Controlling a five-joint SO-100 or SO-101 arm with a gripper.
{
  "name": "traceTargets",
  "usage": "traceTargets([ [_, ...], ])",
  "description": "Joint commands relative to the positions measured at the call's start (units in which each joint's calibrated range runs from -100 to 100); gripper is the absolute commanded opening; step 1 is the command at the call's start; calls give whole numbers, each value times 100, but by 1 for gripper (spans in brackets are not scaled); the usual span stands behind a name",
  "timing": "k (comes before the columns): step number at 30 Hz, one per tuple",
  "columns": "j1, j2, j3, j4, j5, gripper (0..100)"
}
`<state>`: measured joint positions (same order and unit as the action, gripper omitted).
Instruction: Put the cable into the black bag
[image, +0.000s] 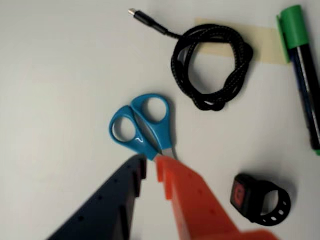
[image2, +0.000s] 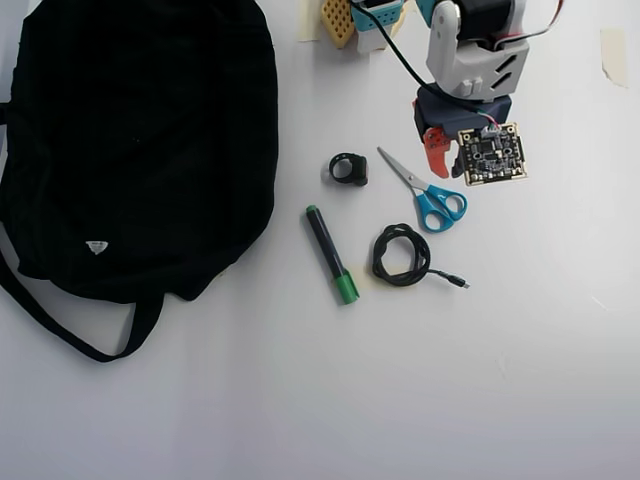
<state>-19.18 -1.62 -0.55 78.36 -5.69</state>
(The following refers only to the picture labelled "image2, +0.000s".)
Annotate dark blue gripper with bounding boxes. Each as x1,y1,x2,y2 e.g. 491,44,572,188
412,84,514,179

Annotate black usb cable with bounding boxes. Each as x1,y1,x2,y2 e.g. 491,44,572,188
371,223,471,291

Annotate black fabric bag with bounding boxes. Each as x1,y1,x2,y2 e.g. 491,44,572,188
0,0,280,364

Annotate black marker with green cap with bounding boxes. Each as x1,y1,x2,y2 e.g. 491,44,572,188
303,204,361,307

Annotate yellow perforated base clamp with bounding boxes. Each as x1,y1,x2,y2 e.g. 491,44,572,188
319,0,359,50

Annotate beige masking tape strip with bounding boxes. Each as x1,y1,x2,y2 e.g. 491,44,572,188
298,0,324,42

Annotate torn beige masking tape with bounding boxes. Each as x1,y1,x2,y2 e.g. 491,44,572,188
599,28,630,90

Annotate bare camera circuit board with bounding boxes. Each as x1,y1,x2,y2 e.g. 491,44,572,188
457,121,529,188

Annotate scissors with blue handles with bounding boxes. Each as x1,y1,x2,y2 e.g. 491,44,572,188
376,145,469,234

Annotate black plastic ring clip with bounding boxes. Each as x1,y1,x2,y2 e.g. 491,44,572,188
328,152,370,189

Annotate thin black camera wire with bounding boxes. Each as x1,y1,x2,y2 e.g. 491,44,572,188
349,0,494,124

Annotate red and white servo wire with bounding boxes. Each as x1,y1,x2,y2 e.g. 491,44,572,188
492,0,569,51

